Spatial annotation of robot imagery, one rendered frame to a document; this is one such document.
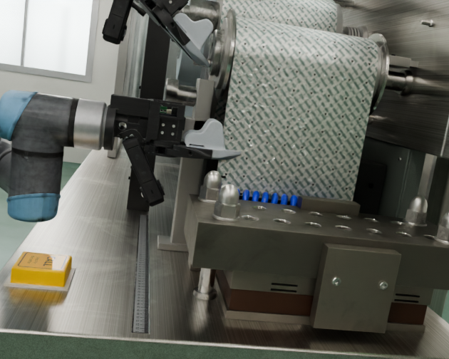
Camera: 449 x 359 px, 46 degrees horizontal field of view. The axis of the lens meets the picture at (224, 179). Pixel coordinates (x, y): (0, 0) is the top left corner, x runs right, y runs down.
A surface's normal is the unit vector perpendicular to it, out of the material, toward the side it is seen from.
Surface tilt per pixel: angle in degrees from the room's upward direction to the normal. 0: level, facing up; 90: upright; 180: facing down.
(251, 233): 90
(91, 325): 0
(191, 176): 90
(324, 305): 90
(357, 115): 90
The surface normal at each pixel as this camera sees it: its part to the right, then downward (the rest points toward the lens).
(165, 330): 0.14, -0.98
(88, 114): 0.19, -0.30
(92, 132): 0.12, 0.37
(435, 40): -0.98, -0.11
